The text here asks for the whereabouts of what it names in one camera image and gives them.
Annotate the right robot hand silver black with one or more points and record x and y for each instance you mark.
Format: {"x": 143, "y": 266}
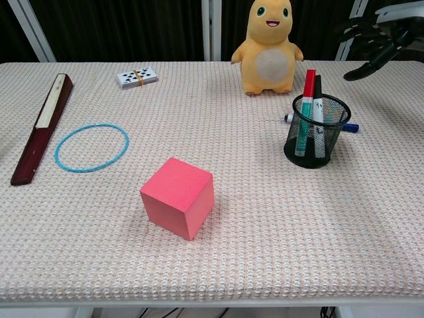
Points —
{"x": 397, "y": 20}

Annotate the white marker with blue cap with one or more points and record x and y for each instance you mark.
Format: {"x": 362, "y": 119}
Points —
{"x": 351, "y": 127}

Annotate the green marker with red cap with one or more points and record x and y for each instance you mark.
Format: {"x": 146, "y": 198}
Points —
{"x": 310, "y": 83}

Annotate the white marker with black cap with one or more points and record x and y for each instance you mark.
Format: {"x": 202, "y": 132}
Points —
{"x": 318, "y": 96}

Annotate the black mesh pen holder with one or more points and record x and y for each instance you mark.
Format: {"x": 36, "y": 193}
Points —
{"x": 309, "y": 160}

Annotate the yellow plush dinosaur toy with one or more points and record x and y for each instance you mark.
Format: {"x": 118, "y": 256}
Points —
{"x": 268, "y": 49}

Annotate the beige woven tablecloth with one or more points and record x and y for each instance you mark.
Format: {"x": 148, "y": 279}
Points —
{"x": 265, "y": 232}

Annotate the banded playing card deck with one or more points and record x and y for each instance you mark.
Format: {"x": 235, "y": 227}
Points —
{"x": 137, "y": 79}

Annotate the pink foam cube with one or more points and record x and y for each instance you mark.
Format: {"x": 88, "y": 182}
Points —
{"x": 175, "y": 192}

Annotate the dark red folded fan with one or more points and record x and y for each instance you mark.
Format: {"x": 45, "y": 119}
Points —
{"x": 36, "y": 145}

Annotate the white frame post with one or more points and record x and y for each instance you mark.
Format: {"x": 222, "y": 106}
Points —
{"x": 33, "y": 30}
{"x": 211, "y": 30}
{"x": 351, "y": 10}

